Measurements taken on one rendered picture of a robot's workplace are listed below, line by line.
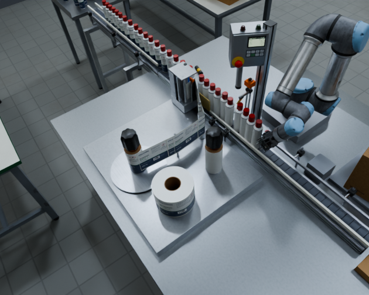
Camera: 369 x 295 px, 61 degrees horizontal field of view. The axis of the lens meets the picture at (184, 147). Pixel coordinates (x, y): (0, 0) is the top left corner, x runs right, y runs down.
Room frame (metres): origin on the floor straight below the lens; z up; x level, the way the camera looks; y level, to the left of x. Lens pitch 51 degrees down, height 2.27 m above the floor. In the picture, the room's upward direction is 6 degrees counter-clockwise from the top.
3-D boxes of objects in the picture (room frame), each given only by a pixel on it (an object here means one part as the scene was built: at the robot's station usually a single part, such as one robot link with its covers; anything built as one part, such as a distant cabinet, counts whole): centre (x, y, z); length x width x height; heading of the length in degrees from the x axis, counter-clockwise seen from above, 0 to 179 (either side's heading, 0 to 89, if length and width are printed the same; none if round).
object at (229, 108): (1.27, -0.28, 0.98); 0.05 x 0.05 x 0.20
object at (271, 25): (1.29, -0.44, 1.17); 0.04 x 0.04 x 0.67; 32
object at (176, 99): (1.49, -0.04, 1.01); 0.14 x 0.13 x 0.26; 32
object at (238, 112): (1.22, -0.32, 0.98); 0.05 x 0.05 x 0.20
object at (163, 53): (1.85, 0.07, 0.98); 0.05 x 0.05 x 0.20
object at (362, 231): (1.18, -0.34, 0.86); 1.65 x 0.08 x 0.04; 32
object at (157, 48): (1.91, 0.11, 0.98); 0.05 x 0.05 x 0.20
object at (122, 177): (1.01, 0.26, 0.89); 0.31 x 0.31 x 0.01
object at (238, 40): (1.32, -0.36, 1.38); 0.17 x 0.10 x 0.19; 87
